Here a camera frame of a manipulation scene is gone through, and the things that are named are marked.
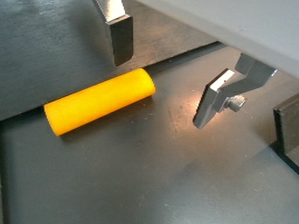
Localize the yellow oval cylinder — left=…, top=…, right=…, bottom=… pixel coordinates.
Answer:
left=44, top=68, right=154, bottom=136

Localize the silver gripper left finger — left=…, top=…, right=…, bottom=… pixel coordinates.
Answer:
left=92, top=0, right=133, bottom=66

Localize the black curved fixture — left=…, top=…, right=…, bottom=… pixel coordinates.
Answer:
left=273, top=94, right=299, bottom=175

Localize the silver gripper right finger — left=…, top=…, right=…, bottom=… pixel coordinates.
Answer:
left=192, top=53, right=276, bottom=129

